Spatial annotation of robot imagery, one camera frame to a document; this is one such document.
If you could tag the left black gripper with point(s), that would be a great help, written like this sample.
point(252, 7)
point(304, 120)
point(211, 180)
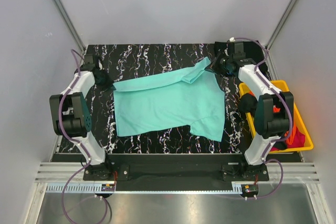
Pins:
point(109, 84)

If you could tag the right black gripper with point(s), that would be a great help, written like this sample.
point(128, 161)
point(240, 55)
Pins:
point(214, 67)

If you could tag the teal t shirt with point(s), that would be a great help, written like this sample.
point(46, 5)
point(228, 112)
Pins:
point(189, 96)

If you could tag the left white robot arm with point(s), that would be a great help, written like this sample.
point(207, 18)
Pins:
point(72, 119)

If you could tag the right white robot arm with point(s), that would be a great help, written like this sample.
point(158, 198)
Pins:
point(273, 119)

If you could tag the folded black t shirt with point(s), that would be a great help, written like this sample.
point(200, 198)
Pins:
point(251, 50)

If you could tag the black t shirt in bin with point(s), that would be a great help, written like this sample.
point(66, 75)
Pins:
point(248, 103)

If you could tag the orange t shirt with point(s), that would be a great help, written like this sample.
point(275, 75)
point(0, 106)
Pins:
point(293, 140)

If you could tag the magenta t shirt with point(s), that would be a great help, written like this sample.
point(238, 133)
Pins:
point(282, 147)

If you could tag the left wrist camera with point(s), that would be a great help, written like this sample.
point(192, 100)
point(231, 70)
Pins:
point(99, 65)

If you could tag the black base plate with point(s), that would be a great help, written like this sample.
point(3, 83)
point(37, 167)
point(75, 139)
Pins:
point(190, 169)

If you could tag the white slotted cable duct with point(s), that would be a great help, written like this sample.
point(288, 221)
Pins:
point(129, 188)

